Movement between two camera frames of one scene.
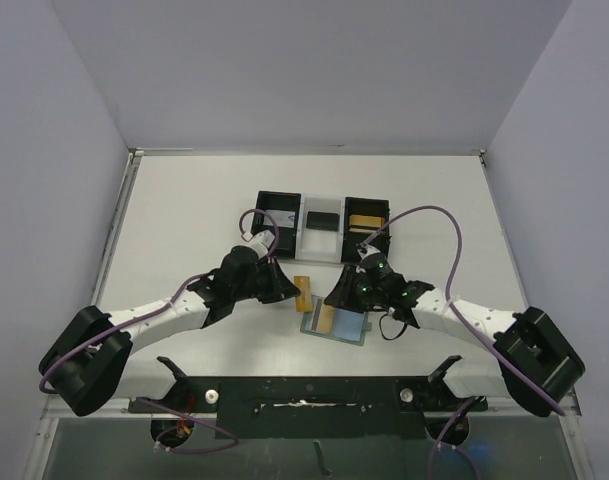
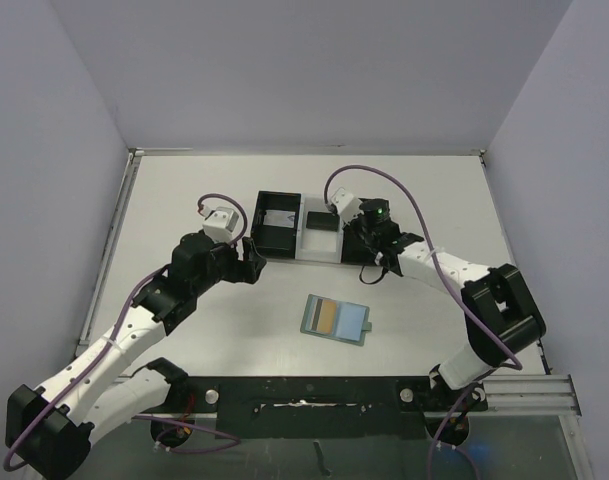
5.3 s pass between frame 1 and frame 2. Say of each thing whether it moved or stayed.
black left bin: stayed
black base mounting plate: stayed
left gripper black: moved
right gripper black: moved
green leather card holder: stayed
